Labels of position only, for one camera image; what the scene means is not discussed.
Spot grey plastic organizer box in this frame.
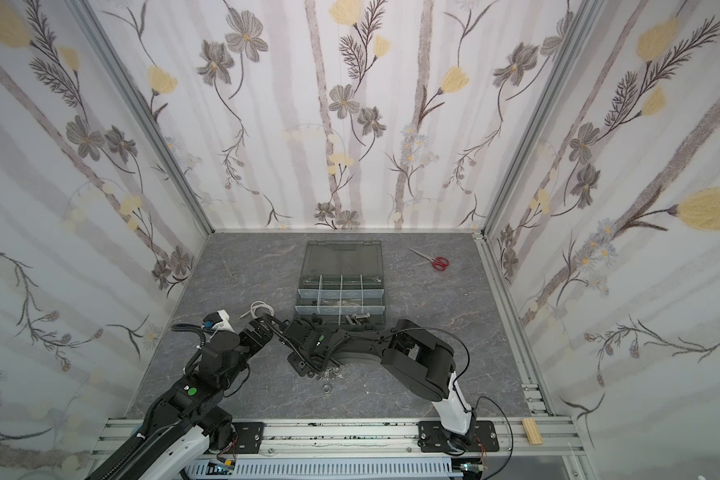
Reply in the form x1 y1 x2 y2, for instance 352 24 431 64
294 240 386 331

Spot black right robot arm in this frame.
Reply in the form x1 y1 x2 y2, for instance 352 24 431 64
279 319 500 456

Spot wooden block on rail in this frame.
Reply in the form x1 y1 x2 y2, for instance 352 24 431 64
521 417 544 446

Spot red handled scissors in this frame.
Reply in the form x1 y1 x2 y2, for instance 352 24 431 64
408 248 450 272

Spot aluminium mounting rail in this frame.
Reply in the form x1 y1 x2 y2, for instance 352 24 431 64
89 417 595 462

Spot white coiled usb cable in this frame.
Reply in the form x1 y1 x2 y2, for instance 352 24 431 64
239 299 276 322

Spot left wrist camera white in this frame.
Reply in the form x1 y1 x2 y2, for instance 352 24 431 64
202 310 234 335

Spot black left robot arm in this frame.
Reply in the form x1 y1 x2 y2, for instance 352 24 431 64
88 311 284 479

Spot white perforated cable duct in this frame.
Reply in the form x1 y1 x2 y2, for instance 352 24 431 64
184 458 464 479

